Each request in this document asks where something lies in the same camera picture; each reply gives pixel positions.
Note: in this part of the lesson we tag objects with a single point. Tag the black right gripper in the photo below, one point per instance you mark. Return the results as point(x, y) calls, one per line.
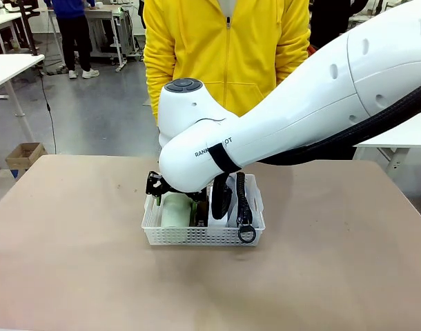
point(155, 182)

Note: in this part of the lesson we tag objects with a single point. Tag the pale green cylinder roll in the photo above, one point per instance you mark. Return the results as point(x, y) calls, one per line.
point(176, 210)

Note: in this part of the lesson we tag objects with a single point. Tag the black stapler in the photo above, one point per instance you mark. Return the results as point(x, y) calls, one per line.
point(202, 215)

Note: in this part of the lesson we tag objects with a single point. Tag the grey campus pencil case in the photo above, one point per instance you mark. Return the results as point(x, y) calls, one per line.
point(243, 207)

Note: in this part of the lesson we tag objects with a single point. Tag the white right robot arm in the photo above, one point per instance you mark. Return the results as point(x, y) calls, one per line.
point(300, 103)

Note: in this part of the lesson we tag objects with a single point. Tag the white perforated plastic basket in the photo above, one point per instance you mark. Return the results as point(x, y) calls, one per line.
point(196, 236)

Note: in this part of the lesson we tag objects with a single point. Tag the person in yellow hoodie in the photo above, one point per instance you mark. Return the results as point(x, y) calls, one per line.
point(210, 51)

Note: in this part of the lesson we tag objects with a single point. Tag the brown cardboard box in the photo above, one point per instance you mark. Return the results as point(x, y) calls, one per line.
point(26, 155)

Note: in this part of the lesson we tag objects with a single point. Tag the person in blue top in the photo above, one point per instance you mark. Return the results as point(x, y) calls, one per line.
point(72, 31)

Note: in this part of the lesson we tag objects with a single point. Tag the grey desk with white legs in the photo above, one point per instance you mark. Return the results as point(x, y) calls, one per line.
point(107, 13)

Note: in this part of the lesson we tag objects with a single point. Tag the orange chair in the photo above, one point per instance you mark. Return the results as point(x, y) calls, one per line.
point(312, 50)

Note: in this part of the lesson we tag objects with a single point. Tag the white side table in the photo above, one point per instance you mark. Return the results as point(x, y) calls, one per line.
point(10, 69)

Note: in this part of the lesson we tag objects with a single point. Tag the large white table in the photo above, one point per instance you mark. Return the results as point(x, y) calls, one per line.
point(403, 134)

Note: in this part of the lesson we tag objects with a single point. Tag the person in black clothes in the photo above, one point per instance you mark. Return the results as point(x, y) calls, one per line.
point(328, 20)

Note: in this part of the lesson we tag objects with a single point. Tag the white background desk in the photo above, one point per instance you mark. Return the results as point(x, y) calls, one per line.
point(3, 19)

